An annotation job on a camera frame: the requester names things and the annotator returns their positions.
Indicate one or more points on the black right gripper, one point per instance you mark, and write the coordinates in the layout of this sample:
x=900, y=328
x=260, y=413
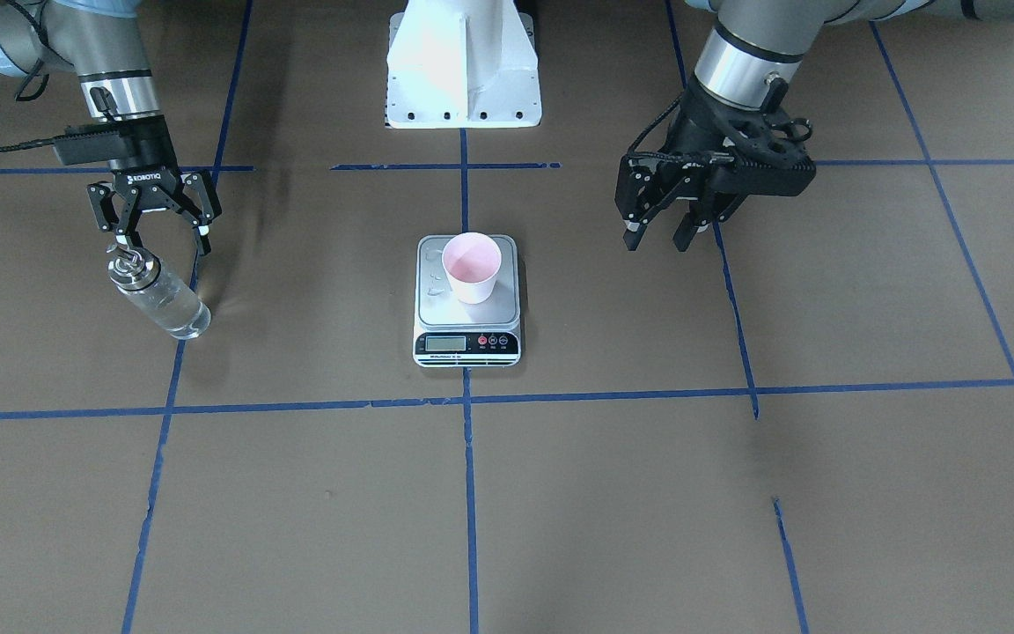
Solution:
x=145, y=161

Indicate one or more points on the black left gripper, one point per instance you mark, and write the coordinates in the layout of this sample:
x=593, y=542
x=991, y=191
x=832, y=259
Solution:
x=690, y=134

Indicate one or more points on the clear glass sauce bottle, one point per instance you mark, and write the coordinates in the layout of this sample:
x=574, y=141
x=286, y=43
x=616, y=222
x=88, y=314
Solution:
x=157, y=291

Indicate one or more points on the pink plastic cup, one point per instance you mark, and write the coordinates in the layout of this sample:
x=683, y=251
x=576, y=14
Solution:
x=472, y=262

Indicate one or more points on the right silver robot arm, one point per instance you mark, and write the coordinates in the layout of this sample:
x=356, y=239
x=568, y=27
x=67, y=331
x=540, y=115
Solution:
x=100, y=43

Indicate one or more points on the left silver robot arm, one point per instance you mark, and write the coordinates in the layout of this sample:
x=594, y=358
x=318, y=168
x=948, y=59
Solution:
x=754, y=42

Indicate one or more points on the silver digital kitchen scale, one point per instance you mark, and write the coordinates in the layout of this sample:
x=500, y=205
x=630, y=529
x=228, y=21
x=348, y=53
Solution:
x=448, y=331

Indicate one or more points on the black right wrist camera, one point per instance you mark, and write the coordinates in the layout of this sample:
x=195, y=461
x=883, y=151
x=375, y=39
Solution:
x=102, y=142

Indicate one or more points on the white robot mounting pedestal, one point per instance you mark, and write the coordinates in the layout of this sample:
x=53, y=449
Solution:
x=463, y=65

